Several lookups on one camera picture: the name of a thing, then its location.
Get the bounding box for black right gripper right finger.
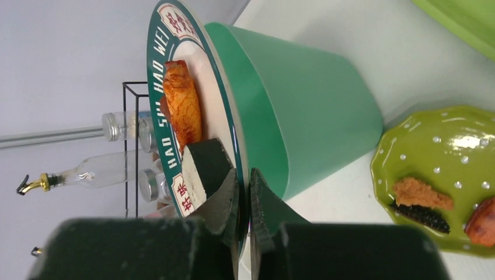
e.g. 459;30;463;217
250;168;449;279

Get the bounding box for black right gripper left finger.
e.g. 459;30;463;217
28;169;239;279

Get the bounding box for glass jar chrome rim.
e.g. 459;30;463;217
138;159;173;204
138;117;157;153

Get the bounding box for glass bottle gold spout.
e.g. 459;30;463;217
16;149;159;195

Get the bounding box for teal plastic bin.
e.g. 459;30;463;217
205;23;383;200

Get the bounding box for black wire rack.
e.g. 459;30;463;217
121;81;149;218

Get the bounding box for green dotted small plate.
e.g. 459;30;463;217
370;106;494;258

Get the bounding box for teal rimmed white plate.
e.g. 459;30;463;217
147;1;249;250

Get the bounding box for silver lid blue shaker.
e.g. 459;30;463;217
101;111;151;142

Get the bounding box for glass bottle brown contents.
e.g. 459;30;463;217
30;247;43;257

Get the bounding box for white sushi roll piece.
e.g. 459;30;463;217
181;138;233;212

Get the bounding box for orange fried cutlet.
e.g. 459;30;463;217
392;177;454;210

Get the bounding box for dark sea cucumber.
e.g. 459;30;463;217
389;200;451;234

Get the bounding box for orange chicken wing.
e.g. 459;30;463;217
159;60;203;153

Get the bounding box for orange fried nugget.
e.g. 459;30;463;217
464;197;494;247

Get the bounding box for lime green plastic tub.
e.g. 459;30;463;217
412;0;494;61

